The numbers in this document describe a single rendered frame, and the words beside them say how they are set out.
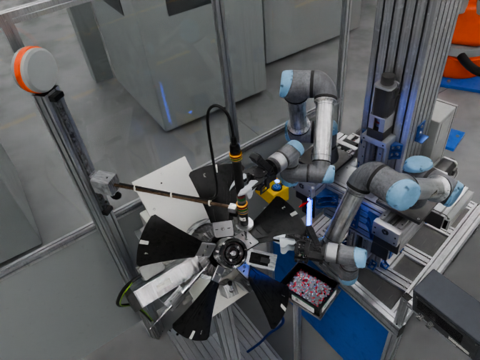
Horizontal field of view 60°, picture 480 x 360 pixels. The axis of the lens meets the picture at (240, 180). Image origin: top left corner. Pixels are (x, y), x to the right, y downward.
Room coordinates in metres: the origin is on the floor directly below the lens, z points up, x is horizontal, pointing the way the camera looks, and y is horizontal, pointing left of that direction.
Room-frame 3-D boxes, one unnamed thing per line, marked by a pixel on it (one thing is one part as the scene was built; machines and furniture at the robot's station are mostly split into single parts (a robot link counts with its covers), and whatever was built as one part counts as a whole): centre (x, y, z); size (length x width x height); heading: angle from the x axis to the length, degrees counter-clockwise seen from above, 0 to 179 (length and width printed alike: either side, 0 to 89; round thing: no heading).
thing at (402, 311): (0.82, -0.58, 0.96); 0.03 x 0.03 x 0.20; 31
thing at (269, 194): (1.53, -0.15, 1.02); 0.16 x 0.10 x 0.11; 31
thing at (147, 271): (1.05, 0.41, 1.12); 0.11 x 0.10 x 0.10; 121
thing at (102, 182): (1.35, 0.58, 1.36); 0.10 x 0.07 x 0.08; 66
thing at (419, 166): (1.33, -0.80, 1.20); 0.13 x 0.12 x 0.14; 30
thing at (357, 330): (1.19, -0.36, 0.45); 0.82 x 0.01 x 0.66; 31
